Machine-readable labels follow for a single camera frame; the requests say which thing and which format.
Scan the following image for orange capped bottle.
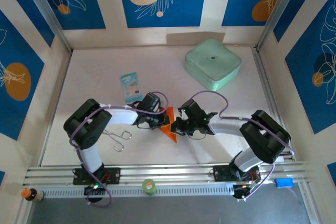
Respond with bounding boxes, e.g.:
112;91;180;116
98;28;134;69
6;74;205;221
20;187;45;202

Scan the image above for light blue wipes packet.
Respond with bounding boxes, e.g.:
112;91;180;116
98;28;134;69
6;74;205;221
120;71;144;104

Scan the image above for aluminium rail frame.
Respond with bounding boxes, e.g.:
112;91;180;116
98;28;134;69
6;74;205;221
23;161;310;186

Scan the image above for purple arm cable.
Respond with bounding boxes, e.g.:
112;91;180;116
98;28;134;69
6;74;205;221
68;91;170;208
193;90;295;201

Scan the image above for orange square paper sheet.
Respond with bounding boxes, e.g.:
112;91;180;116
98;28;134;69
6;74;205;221
159;106;179;144

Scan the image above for mint green zip case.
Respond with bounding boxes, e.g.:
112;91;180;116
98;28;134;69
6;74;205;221
183;38;242;92

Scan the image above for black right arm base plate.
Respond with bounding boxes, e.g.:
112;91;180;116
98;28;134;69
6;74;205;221
213;165;261;183

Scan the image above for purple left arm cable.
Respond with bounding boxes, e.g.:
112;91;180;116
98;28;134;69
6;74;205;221
68;91;170;208

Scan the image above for black controller board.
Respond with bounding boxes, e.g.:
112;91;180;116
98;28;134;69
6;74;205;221
83;184;106;196
232;182;260;200

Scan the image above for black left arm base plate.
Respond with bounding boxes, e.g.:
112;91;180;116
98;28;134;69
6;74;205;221
72;167;121;185

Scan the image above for blue box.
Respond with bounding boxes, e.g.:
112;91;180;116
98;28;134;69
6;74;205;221
274;178;294;188

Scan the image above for aluminium side rail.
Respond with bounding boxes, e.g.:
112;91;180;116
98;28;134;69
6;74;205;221
253;48;295;162
39;50;73;167

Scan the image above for aluminium corner post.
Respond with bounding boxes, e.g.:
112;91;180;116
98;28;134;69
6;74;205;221
19;0;73;53
256;0;307;50

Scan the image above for green tape roll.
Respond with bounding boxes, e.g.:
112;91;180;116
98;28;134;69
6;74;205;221
142;178;158;196

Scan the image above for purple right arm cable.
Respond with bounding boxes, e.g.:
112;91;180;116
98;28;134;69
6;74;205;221
193;90;295;201

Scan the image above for grey slotted cable duct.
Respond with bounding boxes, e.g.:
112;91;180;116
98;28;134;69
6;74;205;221
41;183;234;198

